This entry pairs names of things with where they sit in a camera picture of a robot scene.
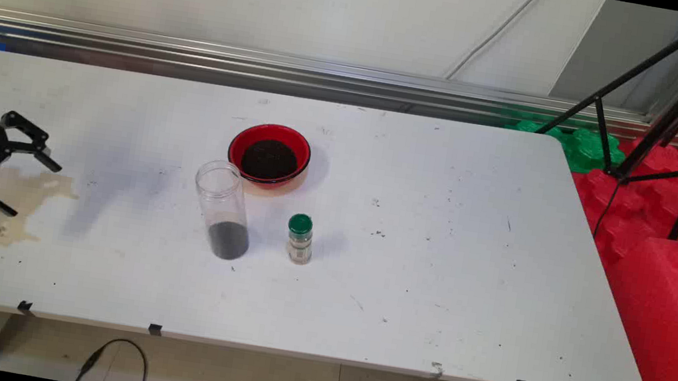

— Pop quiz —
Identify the clear plastic jar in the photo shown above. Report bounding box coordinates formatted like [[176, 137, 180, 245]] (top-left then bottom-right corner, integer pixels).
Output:
[[184, 157, 261, 263]]

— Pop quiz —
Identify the red bowl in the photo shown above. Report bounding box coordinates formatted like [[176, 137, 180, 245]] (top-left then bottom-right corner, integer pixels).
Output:
[[223, 118, 315, 196]]

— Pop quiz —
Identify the black grain pile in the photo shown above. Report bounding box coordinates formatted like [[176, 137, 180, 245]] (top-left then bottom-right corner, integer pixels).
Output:
[[239, 136, 302, 185]]

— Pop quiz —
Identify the green lid spice jar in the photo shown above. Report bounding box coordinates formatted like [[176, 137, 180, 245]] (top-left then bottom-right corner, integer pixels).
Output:
[[282, 212, 318, 267]]

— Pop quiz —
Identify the large green foam piece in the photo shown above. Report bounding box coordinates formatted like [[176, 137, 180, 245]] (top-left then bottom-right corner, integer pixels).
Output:
[[498, 114, 629, 180]]

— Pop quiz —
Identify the red foam puzzle mat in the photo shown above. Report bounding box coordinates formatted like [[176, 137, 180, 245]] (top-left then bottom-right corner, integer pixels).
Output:
[[562, 128, 678, 269]]

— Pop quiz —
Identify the black floor cable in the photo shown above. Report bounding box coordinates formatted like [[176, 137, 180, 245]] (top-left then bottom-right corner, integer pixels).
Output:
[[75, 332, 154, 381]]

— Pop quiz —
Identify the aluminium rail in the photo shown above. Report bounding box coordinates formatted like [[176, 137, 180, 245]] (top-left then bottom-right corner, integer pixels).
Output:
[[0, 7, 678, 149]]

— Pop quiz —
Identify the white wall cable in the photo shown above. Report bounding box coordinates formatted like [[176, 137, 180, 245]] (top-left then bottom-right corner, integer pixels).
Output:
[[443, 0, 546, 92]]

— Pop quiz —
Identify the thin black tripod cable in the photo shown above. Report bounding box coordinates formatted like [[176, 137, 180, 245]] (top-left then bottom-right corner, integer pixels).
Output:
[[593, 176, 623, 242]]

